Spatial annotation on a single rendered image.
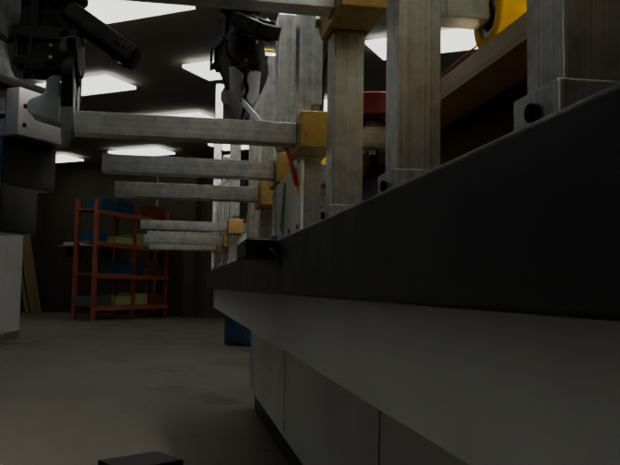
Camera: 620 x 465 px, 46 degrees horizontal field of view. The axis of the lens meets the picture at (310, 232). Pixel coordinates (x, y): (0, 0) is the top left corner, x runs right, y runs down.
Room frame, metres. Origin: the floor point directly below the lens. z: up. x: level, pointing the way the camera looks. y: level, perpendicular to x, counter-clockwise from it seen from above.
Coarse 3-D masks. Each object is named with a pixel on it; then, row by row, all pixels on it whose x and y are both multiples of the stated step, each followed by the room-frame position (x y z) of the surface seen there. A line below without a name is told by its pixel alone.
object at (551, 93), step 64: (576, 128) 0.26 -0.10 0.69; (384, 192) 0.52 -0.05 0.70; (448, 192) 0.39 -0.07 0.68; (512, 192) 0.32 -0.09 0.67; (576, 192) 0.26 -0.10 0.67; (320, 256) 0.75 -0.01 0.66; (384, 256) 0.51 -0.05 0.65; (448, 256) 0.39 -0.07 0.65; (512, 256) 0.32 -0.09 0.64; (576, 256) 0.27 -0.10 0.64
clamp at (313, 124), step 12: (300, 120) 0.99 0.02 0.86; (312, 120) 0.99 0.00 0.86; (324, 120) 0.99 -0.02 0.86; (300, 132) 0.99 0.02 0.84; (312, 132) 0.99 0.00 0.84; (324, 132) 0.99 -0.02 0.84; (300, 144) 0.98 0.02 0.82; (312, 144) 0.99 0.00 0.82; (324, 144) 0.99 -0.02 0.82; (312, 156) 1.06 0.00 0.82; (324, 156) 1.06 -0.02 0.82
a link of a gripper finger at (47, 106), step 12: (48, 84) 0.95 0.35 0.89; (48, 96) 0.95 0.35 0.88; (36, 108) 0.95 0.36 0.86; (48, 108) 0.95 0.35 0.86; (60, 108) 0.95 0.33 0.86; (72, 108) 0.95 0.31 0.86; (48, 120) 0.96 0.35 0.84; (60, 120) 0.95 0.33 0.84; (72, 120) 0.96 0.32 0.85; (72, 132) 0.97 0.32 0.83
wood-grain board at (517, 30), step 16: (512, 32) 0.72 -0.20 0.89; (480, 48) 0.80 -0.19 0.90; (496, 48) 0.76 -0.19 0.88; (512, 48) 0.72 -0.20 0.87; (464, 64) 0.85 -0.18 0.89; (480, 64) 0.80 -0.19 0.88; (496, 64) 0.77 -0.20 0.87; (512, 64) 0.77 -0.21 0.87; (448, 80) 0.90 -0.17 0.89; (464, 80) 0.85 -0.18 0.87; (480, 80) 0.84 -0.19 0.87; (496, 80) 0.84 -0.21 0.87; (512, 80) 0.84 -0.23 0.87; (448, 96) 0.91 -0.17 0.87; (464, 96) 0.91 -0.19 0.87; (480, 96) 0.91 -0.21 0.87; (448, 112) 0.99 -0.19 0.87; (464, 112) 0.99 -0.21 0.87; (368, 160) 1.37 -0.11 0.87; (384, 160) 1.37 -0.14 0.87
